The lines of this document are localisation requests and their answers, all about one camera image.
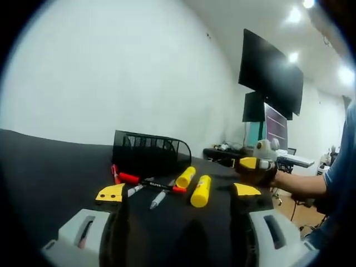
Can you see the lit computer monitor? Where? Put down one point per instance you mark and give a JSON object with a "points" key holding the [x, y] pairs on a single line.
{"points": [[276, 126]]}

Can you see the yellow glue stick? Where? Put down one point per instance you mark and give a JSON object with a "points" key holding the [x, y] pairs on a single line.
{"points": [[185, 176], [200, 192]]}

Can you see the person in blue shirt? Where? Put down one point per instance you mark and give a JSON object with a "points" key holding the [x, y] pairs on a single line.
{"points": [[340, 167]]}

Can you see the thick red marker pen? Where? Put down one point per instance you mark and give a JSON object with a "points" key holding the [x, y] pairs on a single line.
{"points": [[128, 177]]}

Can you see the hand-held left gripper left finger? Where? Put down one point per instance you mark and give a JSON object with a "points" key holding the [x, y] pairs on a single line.
{"points": [[83, 222]]}

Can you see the person's right hand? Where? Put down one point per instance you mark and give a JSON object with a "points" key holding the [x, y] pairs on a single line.
{"points": [[257, 176]]}

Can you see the small black monitor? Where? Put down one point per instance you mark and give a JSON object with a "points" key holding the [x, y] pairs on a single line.
{"points": [[253, 108]]}

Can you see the black mesh holder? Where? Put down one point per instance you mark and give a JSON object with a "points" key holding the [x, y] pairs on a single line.
{"points": [[150, 153]]}

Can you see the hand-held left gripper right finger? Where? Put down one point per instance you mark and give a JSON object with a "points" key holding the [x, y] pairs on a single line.
{"points": [[258, 222]]}

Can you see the large black monitor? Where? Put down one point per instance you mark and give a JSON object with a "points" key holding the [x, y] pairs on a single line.
{"points": [[271, 72]]}

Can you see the grey marker pen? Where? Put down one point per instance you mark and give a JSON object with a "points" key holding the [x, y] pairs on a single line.
{"points": [[159, 198], [136, 190]]}

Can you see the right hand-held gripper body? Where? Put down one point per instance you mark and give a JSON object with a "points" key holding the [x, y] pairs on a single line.
{"points": [[265, 150]]}

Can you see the black marker pen red cap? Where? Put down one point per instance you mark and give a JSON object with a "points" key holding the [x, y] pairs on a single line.
{"points": [[161, 185]]}

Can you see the thin red pen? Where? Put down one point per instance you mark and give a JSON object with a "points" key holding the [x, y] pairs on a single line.
{"points": [[114, 173]]}

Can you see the ceiling light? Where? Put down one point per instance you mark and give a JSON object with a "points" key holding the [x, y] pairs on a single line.
{"points": [[308, 3]]}

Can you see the white laptop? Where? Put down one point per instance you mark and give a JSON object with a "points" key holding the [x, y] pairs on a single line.
{"points": [[296, 160]]}

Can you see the cluttered dark desk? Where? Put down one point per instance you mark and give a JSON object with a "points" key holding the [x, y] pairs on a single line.
{"points": [[225, 154]]}

